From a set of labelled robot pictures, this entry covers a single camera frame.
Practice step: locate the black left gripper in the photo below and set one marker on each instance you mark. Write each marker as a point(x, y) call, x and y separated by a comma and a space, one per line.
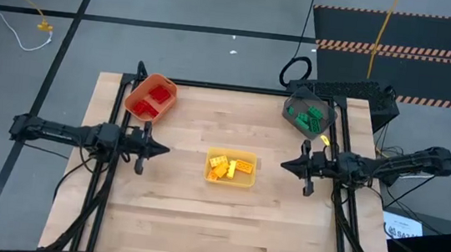
point(135, 144)

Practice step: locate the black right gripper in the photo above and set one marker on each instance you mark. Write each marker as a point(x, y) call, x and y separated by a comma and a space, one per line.
point(318, 165)

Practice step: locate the orange-yellow toy brick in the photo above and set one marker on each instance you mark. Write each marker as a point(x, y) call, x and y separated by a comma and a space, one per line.
point(244, 166)

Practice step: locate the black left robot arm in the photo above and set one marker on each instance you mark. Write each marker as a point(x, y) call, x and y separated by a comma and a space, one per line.
point(61, 132)

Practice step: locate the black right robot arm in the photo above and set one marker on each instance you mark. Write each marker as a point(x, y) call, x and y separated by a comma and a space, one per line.
point(393, 164)

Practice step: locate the yellow translucent plastic bin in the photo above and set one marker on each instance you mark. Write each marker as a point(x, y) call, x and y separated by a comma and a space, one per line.
point(245, 181)

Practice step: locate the orange plastic bin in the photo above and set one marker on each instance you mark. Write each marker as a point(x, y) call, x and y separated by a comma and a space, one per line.
point(141, 91)

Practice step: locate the grey translucent plastic bin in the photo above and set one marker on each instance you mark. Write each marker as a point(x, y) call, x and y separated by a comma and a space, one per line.
point(304, 98)

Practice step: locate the black perforated computer case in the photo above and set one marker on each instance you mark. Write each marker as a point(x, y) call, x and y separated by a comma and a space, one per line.
point(351, 91)

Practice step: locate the white printed sign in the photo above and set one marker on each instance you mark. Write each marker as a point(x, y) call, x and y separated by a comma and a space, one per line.
point(404, 245)

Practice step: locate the black beam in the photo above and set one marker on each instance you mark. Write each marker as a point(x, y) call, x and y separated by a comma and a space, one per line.
point(435, 244)

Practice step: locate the hazard-striped black floor mat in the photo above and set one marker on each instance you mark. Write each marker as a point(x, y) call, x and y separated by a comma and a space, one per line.
point(387, 29)

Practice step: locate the black aluminium table frame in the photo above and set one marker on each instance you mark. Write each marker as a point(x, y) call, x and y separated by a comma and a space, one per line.
point(254, 90)

